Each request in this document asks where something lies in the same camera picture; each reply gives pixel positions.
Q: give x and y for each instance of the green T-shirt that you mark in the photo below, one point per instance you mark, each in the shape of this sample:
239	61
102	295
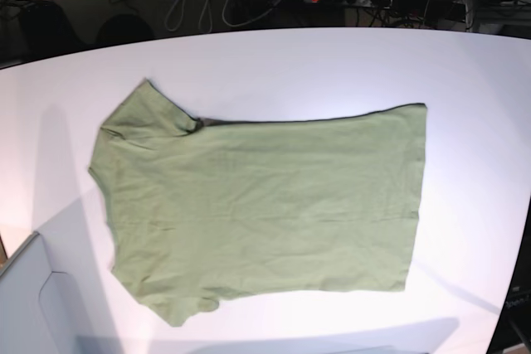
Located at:
202	214

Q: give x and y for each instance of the grey panel at table corner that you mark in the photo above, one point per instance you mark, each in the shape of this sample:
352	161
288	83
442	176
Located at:
42	310

